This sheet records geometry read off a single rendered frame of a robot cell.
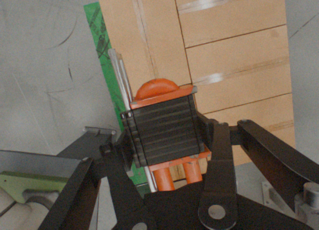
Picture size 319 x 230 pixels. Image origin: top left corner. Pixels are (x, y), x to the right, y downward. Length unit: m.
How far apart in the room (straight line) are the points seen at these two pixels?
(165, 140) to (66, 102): 1.54
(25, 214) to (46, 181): 0.14
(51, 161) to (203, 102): 0.87
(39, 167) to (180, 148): 0.88
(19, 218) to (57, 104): 1.06
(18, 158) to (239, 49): 1.30
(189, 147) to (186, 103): 0.05
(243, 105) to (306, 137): 1.27
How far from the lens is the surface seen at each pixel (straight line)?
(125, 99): 0.17
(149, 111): 0.16
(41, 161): 0.97
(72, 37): 1.66
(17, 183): 1.06
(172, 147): 0.18
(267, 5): 1.18
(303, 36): 2.05
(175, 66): 0.92
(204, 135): 0.17
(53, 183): 0.95
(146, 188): 1.24
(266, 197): 2.30
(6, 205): 0.91
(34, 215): 0.93
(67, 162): 0.91
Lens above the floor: 1.45
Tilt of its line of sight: 79 degrees down
